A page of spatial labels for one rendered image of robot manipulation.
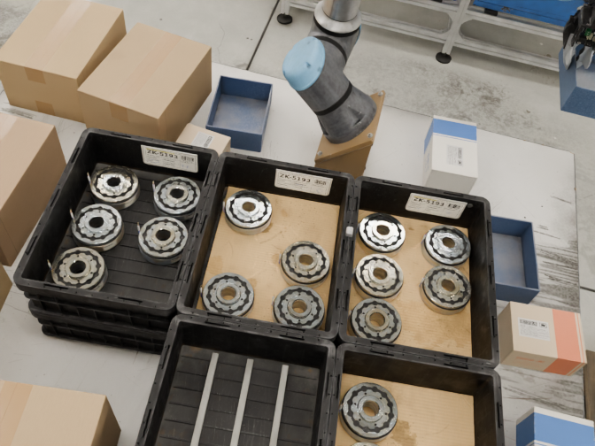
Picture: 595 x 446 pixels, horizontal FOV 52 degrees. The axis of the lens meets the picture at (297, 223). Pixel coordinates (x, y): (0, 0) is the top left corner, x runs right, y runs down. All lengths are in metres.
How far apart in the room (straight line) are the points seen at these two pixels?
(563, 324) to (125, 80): 1.19
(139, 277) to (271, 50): 1.97
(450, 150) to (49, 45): 1.07
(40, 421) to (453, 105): 2.38
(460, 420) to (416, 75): 2.15
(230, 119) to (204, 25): 1.52
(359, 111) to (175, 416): 0.81
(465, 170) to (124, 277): 0.88
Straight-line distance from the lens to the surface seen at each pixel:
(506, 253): 1.62
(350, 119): 1.50
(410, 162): 1.72
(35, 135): 1.52
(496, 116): 3.05
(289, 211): 1.38
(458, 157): 1.65
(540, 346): 1.44
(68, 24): 1.81
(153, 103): 1.55
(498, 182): 1.76
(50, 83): 1.70
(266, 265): 1.29
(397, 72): 3.10
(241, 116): 1.74
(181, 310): 1.13
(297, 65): 1.45
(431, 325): 1.30
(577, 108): 1.46
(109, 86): 1.61
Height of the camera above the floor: 1.93
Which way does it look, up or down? 54 degrees down
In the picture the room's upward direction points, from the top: 11 degrees clockwise
